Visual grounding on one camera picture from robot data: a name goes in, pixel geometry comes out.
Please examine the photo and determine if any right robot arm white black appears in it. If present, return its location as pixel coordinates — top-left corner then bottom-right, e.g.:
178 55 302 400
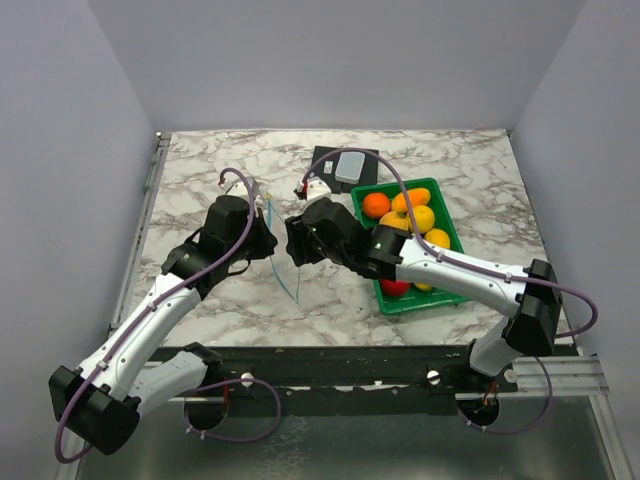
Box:
285 198 562 391

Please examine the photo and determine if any yellow banana bunch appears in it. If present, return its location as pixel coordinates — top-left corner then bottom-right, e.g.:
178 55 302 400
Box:
413 283 434 292

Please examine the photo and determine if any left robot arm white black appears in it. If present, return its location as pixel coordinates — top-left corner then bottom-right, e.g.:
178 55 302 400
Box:
48 194 277 463

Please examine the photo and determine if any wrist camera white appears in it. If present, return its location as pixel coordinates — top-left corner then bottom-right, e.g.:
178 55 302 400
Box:
221 177 261 201
294 177 332 203

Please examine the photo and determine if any yellow lemon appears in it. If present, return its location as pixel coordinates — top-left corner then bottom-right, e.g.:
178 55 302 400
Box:
423 228 451 249

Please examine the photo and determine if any grey translucent small case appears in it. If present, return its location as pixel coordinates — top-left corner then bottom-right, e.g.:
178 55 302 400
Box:
334 151 366 185

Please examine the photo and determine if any black flat box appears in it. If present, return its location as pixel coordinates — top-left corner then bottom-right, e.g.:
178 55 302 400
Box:
310 146 379 194

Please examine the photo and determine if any yellow peach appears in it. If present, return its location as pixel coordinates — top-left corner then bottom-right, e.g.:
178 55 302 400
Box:
378 210 412 231

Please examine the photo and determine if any orange fruit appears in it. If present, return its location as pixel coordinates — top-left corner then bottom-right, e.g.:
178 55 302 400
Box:
362 192 391 220

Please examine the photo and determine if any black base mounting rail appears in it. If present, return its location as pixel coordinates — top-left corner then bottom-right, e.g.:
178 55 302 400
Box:
184 343 517 416

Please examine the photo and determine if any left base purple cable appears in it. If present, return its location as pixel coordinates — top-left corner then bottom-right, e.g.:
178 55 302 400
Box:
185 377 282 444

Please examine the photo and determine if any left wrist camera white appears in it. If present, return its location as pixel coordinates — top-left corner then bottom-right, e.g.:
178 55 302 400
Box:
221 177 261 201

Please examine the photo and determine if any green plastic tray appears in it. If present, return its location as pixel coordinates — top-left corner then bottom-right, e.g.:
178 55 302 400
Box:
351 177 468 315

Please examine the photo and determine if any red apple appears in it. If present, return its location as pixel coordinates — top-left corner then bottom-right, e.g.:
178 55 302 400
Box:
379 279 411 298

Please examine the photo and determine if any clear zip top bag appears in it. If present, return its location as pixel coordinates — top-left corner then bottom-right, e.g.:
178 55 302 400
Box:
265 191 301 305

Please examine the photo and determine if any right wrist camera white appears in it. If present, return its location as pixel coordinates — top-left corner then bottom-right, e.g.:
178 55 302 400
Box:
294 177 332 203

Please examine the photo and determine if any orange yellow mango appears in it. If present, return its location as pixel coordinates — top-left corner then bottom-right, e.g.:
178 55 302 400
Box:
391 188 431 214

